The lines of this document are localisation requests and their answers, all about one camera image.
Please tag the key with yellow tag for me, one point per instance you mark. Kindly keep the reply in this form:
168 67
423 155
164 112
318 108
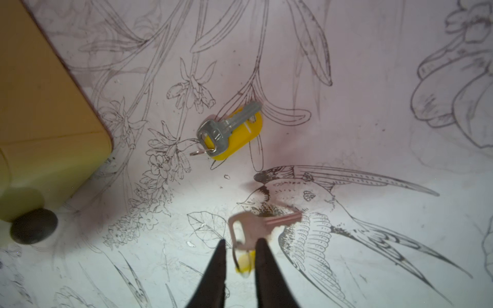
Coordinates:
246 229
220 139

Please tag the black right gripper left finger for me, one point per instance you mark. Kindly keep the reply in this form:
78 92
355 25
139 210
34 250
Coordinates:
211 289

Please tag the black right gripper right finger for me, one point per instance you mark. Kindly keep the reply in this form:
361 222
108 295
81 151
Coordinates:
271 287

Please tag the grey three-drawer storage box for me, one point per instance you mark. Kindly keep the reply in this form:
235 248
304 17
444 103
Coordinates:
52 141

